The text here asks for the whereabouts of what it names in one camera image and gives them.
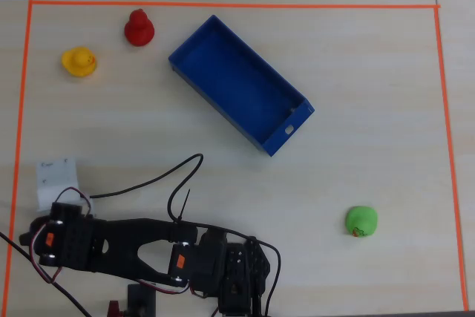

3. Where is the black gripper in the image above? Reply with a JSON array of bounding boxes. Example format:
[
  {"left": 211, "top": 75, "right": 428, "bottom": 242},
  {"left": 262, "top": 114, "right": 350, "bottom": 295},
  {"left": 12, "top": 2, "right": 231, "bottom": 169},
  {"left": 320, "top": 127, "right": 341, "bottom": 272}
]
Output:
[{"left": 19, "top": 201, "right": 96, "bottom": 272}]

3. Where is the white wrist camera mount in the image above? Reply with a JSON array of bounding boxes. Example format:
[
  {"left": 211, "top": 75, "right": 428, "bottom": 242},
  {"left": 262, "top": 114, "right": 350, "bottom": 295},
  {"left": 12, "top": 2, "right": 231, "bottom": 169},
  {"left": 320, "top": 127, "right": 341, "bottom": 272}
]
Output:
[{"left": 36, "top": 158, "right": 94, "bottom": 215}]

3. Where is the orange tape strip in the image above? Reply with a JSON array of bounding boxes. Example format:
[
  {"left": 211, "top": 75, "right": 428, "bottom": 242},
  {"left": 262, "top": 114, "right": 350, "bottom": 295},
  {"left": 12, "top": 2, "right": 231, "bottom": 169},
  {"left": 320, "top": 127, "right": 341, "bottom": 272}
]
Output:
[
  {"left": 433, "top": 7, "right": 469, "bottom": 311},
  {"left": 1, "top": 0, "right": 34, "bottom": 317},
  {"left": 28, "top": 0, "right": 442, "bottom": 10}
]

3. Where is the red rubber duck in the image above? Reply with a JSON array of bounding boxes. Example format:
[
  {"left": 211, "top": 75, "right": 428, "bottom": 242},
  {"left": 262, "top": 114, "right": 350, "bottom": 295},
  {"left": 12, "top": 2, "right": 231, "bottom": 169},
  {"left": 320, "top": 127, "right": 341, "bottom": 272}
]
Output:
[{"left": 124, "top": 8, "right": 155, "bottom": 48}]

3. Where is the black camera stand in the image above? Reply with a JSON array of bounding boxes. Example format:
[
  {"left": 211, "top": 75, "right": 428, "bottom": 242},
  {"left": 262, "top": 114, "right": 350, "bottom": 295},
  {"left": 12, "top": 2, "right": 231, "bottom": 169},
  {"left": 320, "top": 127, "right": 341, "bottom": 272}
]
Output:
[{"left": 127, "top": 283, "right": 157, "bottom": 317}]

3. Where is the black stand cable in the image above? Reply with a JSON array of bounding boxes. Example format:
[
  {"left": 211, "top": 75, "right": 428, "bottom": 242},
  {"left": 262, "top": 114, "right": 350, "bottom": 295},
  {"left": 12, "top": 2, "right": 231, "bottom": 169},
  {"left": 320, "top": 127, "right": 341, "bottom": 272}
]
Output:
[{"left": 0, "top": 231, "right": 92, "bottom": 317}]

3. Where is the green rubber duck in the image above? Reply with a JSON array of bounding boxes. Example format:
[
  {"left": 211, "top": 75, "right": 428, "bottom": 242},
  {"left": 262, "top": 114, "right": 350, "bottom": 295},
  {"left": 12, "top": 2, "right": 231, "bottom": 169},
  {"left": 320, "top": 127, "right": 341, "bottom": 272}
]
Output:
[{"left": 345, "top": 206, "right": 379, "bottom": 238}]

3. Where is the black zip tie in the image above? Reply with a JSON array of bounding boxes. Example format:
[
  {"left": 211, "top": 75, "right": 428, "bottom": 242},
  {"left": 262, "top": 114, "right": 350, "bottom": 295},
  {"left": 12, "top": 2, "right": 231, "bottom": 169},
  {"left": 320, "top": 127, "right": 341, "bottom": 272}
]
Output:
[{"left": 176, "top": 189, "right": 192, "bottom": 223}]

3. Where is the blue plastic box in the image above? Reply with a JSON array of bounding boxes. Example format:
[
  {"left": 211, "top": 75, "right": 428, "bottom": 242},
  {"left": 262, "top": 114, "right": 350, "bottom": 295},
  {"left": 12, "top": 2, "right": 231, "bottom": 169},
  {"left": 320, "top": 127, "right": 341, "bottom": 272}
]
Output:
[{"left": 168, "top": 14, "right": 315, "bottom": 157}]

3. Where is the yellow rubber duck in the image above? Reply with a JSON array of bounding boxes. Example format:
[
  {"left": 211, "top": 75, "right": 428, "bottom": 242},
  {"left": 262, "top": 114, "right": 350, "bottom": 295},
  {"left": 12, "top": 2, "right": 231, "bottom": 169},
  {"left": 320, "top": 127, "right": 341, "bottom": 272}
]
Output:
[{"left": 61, "top": 46, "right": 97, "bottom": 78}]

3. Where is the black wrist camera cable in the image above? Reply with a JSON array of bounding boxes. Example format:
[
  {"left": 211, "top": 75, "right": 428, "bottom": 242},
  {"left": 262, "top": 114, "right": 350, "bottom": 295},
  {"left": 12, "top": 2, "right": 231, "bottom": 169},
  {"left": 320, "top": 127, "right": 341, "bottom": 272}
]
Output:
[{"left": 90, "top": 153, "right": 204, "bottom": 223}]

